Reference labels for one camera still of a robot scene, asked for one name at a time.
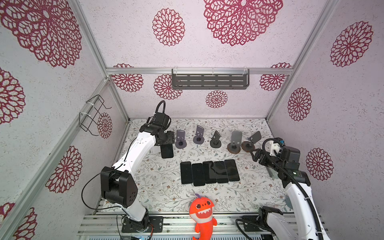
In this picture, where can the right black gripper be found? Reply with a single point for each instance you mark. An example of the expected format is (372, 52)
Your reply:
(262, 157)

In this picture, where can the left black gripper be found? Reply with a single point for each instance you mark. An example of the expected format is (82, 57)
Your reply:
(171, 138)

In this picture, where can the wooden round stand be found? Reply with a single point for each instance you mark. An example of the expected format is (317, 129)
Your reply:
(249, 145)
(234, 147)

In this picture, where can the blue phone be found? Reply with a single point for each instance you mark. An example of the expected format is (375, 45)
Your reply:
(232, 171)

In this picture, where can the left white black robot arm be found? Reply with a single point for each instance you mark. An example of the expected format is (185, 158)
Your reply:
(117, 182)

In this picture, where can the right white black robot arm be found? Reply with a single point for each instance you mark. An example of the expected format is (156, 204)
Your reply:
(300, 194)

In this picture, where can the grey round stand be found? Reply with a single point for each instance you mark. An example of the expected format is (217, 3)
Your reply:
(180, 142)

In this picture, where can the black round stand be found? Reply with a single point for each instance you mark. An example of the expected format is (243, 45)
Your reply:
(215, 141)

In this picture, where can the grey green square object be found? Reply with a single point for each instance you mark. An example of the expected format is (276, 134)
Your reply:
(272, 173)

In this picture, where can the red shark plush toy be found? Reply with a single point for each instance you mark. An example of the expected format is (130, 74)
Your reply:
(201, 211)

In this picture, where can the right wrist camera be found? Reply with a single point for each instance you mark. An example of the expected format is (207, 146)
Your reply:
(275, 147)

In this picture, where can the grey wall shelf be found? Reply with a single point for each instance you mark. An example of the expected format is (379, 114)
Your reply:
(181, 81)

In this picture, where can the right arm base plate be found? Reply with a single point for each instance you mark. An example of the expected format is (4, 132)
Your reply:
(253, 223)

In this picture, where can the black wire wall rack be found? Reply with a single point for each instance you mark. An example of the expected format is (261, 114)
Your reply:
(88, 118)

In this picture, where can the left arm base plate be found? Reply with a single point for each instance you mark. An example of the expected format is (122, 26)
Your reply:
(151, 224)

